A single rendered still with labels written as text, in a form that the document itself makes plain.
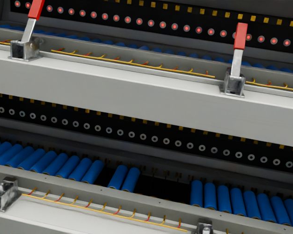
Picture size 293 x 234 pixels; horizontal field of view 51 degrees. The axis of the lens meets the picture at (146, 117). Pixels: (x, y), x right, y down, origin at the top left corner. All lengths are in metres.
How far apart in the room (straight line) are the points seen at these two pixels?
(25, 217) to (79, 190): 0.07
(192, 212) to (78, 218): 0.15
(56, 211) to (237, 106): 0.27
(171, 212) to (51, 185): 0.17
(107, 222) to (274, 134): 0.23
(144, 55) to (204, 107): 0.12
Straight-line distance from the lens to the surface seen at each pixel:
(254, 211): 0.47
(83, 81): 0.38
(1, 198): 0.44
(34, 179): 0.46
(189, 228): 0.43
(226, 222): 0.43
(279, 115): 0.37
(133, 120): 0.52
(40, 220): 0.43
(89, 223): 0.42
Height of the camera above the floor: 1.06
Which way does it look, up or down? 3 degrees down
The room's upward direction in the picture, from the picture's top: 10 degrees clockwise
